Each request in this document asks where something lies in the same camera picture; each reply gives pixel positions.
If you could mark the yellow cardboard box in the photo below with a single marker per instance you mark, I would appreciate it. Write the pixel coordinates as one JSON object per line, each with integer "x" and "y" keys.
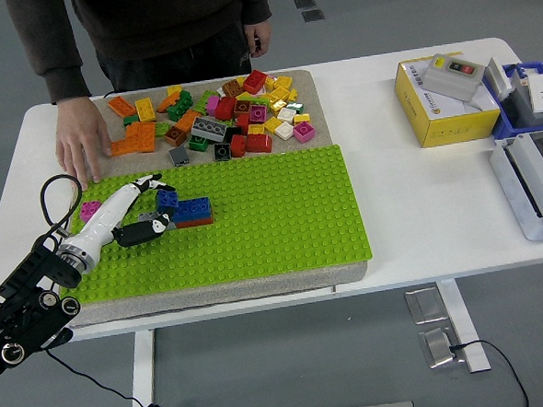
{"x": 446, "y": 126}

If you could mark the person's left hand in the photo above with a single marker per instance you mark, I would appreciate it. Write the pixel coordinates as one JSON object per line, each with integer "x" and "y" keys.
{"x": 259, "y": 38}

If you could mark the magenta toy brick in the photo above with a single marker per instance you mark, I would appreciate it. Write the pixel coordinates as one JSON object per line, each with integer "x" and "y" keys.
{"x": 257, "y": 113}
{"x": 304, "y": 131}

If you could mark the dark green toy brick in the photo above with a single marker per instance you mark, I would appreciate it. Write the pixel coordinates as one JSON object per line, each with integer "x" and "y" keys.
{"x": 180, "y": 107}

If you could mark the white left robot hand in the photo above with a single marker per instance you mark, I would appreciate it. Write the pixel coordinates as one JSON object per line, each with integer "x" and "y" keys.
{"x": 104, "y": 218}

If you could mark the white table leg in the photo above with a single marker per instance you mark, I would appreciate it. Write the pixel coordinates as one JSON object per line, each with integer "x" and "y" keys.
{"x": 461, "y": 325}
{"x": 144, "y": 377}

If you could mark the person's left forearm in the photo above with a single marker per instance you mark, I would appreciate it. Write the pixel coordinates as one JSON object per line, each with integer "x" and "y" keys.
{"x": 255, "y": 6}

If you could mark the dark floor outlet cover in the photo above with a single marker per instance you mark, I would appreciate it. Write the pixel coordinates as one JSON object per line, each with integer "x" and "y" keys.
{"x": 312, "y": 15}
{"x": 304, "y": 3}

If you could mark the small lime green toy brick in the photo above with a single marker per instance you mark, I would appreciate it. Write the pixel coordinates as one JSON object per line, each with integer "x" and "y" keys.
{"x": 162, "y": 128}

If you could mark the light grey toy brick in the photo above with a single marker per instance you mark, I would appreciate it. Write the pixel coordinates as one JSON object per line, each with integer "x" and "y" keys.
{"x": 147, "y": 216}

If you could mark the small white plastic box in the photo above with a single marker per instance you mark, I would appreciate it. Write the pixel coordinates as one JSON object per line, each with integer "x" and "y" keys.
{"x": 498, "y": 79}

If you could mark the white toy brick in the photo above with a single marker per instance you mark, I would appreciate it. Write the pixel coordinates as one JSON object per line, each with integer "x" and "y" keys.
{"x": 286, "y": 114}
{"x": 284, "y": 130}

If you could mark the black toy brick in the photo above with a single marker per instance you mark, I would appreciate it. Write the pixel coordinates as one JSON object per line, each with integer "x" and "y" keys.
{"x": 232, "y": 133}
{"x": 222, "y": 151}

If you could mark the red toy brick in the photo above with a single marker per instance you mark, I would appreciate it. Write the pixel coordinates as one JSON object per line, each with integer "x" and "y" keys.
{"x": 242, "y": 122}
{"x": 238, "y": 146}
{"x": 255, "y": 81}
{"x": 258, "y": 142}
{"x": 225, "y": 107}

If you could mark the small yellow toy brick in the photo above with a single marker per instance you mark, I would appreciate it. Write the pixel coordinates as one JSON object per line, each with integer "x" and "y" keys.
{"x": 174, "y": 89}
{"x": 301, "y": 118}

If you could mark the large blue toy brick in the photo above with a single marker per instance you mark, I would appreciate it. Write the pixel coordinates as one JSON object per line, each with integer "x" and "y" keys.
{"x": 193, "y": 209}

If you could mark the person's right forearm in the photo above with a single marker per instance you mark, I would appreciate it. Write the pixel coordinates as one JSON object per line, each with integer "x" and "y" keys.
{"x": 63, "y": 73}

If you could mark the grey-brown foam mat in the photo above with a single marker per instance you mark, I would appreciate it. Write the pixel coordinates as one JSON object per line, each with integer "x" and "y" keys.
{"x": 212, "y": 295}

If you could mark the long grey toy brick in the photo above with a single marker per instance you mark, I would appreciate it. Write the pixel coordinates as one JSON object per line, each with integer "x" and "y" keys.
{"x": 208, "y": 129}

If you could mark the grey electrical module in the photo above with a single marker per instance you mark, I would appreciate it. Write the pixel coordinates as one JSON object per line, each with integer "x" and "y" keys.
{"x": 520, "y": 84}

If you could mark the dark grey toy brick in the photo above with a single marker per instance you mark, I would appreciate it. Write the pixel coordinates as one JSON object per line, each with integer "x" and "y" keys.
{"x": 179, "y": 156}

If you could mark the large white enclosure box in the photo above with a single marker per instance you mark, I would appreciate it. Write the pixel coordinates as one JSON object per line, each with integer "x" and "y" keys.
{"x": 519, "y": 188}

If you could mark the flat orange toy brick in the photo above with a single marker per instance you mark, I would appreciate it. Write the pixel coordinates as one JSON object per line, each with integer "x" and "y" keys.
{"x": 125, "y": 147}

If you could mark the person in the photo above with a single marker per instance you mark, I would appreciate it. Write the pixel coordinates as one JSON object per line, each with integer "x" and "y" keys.
{"x": 163, "y": 21}

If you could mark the flat red-brown toy brick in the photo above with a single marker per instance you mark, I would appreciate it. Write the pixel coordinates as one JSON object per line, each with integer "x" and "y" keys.
{"x": 194, "y": 223}

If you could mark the grey push-button switch box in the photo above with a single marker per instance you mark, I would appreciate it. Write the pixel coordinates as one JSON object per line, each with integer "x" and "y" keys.
{"x": 453, "y": 77}

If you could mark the shiny green toy brick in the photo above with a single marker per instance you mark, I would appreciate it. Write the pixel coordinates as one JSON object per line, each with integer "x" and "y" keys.
{"x": 295, "y": 107}

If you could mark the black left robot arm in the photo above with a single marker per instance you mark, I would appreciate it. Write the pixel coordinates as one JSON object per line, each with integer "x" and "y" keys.
{"x": 24, "y": 311}

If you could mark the blue plastic bin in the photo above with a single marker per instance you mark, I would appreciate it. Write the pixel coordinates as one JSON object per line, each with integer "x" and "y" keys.
{"x": 506, "y": 127}

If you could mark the metal floor plate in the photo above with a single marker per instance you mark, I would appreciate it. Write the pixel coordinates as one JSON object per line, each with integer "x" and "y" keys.
{"x": 439, "y": 347}
{"x": 425, "y": 305}

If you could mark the dark brown toy brick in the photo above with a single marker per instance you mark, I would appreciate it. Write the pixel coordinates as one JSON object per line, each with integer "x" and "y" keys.
{"x": 242, "y": 106}

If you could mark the bright pink toy brick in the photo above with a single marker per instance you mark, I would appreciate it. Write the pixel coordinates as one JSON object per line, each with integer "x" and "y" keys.
{"x": 212, "y": 105}

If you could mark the green studded baseplate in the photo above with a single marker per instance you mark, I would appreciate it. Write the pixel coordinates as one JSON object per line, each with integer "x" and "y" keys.
{"x": 254, "y": 223}

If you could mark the golden yellow toy brick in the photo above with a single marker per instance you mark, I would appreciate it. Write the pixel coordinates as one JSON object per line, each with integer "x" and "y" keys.
{"x": 278, "y": 106}

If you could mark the person's right hand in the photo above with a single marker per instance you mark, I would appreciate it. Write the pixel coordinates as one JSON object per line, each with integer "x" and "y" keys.
{"x": 80, "y": 137}

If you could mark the small blue toy brick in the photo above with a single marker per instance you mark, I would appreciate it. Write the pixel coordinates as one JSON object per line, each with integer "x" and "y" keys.
{"x": 167, "y": 198}

